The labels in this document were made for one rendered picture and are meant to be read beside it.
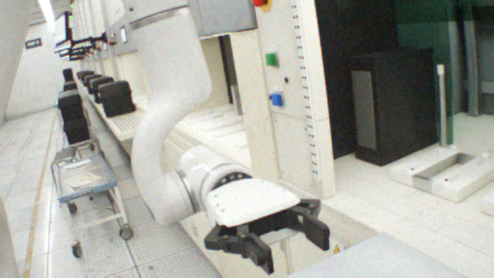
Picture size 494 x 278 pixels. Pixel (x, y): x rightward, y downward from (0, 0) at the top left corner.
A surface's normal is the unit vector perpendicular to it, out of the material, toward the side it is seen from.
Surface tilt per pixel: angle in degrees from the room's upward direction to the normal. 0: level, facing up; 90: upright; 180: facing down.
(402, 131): 90
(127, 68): 90
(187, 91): 91
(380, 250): 0
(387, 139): 90
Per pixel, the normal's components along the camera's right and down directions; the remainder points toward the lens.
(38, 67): 0.43, 0.18
